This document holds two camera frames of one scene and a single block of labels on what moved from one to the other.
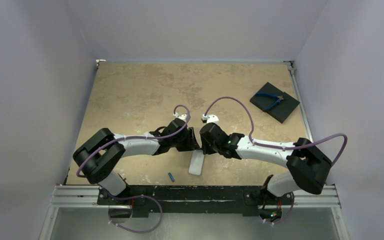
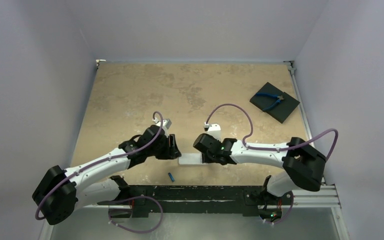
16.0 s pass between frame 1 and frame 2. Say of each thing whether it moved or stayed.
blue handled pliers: stayed
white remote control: moved
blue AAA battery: stayed
